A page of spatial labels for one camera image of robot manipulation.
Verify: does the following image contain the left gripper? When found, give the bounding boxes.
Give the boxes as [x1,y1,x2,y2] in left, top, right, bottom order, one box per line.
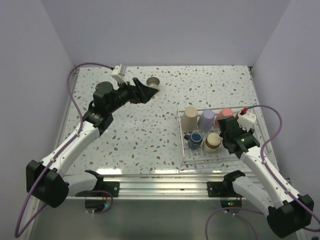
[107,77,157,114]

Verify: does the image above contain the cream metal cup brown band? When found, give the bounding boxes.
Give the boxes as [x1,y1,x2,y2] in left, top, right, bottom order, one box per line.
[146,76,160,90]

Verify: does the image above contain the pink plastic cup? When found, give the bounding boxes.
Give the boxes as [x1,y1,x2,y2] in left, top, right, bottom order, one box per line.
[215,108,234,125]

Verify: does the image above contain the steel cup front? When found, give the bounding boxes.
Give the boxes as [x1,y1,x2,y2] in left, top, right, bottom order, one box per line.
[202,132,222,154]

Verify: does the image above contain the lilac plastic cup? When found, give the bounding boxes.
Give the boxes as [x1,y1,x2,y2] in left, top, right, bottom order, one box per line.
[197,109,215,132]

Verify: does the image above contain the dark blue mug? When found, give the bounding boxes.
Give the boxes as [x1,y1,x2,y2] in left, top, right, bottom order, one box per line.
[184,132,203,150]

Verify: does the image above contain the beige plastic cup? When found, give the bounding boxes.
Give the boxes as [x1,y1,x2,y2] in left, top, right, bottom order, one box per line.
[180,106,198,133]

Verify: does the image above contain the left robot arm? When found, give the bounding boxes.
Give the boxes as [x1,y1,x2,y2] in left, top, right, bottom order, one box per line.
[26,77,158,208]

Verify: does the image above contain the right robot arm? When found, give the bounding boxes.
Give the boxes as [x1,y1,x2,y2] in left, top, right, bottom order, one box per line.
[218,116,314,238]

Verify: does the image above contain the clear acrylic dish rack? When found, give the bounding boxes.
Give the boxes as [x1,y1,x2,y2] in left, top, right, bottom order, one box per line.
[176,106,273,166]

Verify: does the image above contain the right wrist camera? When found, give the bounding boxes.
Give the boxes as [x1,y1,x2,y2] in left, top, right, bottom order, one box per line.
[237,107,257,132]

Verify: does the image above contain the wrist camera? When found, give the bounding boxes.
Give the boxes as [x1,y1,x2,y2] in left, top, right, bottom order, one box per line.
[111,64,130,86]
[237,107,257,132]

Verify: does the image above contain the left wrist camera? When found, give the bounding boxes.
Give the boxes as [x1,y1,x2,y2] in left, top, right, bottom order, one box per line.
[111,64,130,86]

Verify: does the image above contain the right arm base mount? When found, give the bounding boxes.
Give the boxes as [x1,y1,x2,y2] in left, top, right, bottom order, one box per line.
[206,170,246,213]

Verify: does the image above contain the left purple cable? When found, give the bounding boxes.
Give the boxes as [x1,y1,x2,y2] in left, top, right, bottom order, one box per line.
[14,62,115,238]

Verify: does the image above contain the purple cable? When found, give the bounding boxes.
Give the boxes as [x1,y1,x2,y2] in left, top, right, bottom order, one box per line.
[205,104,320,240]
[14,62,115,238]

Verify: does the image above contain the aluminium rail frame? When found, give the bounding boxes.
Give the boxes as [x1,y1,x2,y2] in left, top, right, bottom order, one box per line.
[60,62,268,200]

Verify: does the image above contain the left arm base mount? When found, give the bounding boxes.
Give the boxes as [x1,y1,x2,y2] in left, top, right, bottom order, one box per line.
[72,170,120,215]

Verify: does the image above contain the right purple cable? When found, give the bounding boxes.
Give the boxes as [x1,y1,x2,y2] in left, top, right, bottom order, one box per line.
[205,104,320,240]

